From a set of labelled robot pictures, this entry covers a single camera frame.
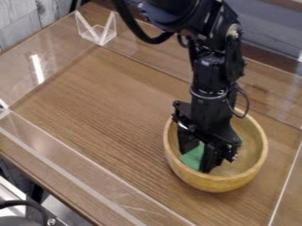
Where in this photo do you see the green rectangular block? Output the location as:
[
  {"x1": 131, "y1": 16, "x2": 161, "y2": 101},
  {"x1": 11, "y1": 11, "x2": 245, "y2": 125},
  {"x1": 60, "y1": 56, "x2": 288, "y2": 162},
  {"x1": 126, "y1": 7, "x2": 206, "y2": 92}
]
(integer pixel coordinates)
[{"x1": 178, "y1": 138, "x2": 245, "y2": 171}]

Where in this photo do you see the black metal base plate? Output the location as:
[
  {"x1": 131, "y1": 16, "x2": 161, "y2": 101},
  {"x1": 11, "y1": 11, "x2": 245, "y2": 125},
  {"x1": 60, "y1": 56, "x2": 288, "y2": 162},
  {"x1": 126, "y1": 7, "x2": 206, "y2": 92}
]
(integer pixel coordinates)
[{"x1": 23, "y1": 193, "x2": 97, "y2": 226}]

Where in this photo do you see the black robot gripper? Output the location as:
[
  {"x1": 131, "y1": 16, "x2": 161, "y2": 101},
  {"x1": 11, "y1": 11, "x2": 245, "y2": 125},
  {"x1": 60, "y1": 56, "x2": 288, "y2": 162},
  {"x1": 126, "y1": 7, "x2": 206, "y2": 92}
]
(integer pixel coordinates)
[{"x1": 171, "y1": 87, "x2": 244, "y2": 174}]

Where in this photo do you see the brown wooden bowl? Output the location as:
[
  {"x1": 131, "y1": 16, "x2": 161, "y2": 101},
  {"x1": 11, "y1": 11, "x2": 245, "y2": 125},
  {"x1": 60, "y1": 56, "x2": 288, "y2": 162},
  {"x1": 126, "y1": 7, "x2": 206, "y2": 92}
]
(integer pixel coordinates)
[{"x1": 163, "y1": 115, "x2": 268, "y2": 192}]

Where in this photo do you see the black cable on floor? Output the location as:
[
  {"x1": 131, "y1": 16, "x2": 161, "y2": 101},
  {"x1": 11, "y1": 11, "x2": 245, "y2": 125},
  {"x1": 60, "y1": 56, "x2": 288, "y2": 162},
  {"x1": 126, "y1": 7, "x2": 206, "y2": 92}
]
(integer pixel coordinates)
[{"x1": 0, "y1": 200, "x2": 51, "y2": 226}]

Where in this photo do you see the clear acrylic corner bracket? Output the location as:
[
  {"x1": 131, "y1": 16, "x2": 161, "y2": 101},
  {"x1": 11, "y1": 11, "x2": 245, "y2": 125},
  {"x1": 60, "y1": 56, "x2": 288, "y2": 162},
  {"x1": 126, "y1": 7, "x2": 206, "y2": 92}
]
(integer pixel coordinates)
[{"x1": 75, "y1": 11, "x2": 117, "y2": 46}]

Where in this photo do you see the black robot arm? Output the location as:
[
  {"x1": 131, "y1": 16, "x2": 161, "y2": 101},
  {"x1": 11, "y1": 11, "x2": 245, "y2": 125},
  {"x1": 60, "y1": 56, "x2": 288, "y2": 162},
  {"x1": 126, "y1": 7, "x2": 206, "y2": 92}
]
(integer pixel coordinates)
[{"x1": 113, "y1": 0, "x2": 246, "y2": 173}]

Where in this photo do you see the clear acrylic tray wall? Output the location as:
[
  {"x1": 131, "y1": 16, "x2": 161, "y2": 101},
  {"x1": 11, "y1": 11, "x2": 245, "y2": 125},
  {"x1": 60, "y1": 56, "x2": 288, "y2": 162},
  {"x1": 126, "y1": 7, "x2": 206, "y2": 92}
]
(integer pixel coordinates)
[{"x1": 0, "y1": 106, "x2": 195, "y2": 226}]

